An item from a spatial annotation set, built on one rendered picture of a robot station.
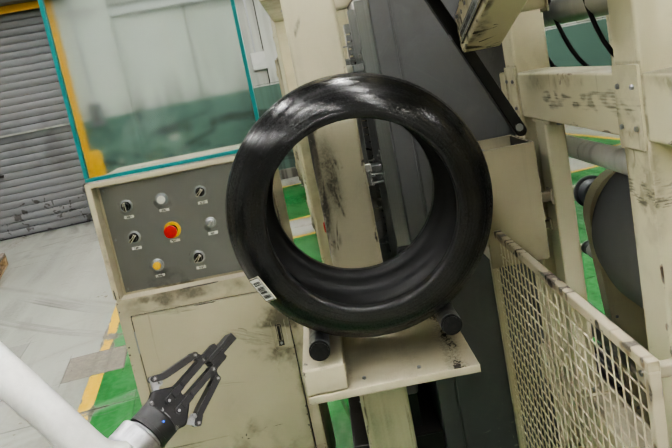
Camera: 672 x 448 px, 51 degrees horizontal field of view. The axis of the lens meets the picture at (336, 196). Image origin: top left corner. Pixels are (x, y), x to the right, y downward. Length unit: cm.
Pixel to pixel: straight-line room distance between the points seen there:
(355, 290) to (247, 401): 75
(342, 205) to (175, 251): 66
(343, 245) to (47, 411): 92
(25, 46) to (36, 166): 165
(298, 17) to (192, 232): 80
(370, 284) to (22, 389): 87
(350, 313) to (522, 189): 58
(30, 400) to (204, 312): 115
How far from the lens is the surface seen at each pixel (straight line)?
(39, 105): 1059
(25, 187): 1071
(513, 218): 178
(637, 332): 228
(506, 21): 157
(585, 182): 246
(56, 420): 111
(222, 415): 235
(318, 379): 151
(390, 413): 197
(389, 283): 171
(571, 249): 186
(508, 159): 175
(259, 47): 1048
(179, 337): 226
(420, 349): 164
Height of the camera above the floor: 146
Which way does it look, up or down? 10 degrees down
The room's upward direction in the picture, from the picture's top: 11 degrees counter-clockwise
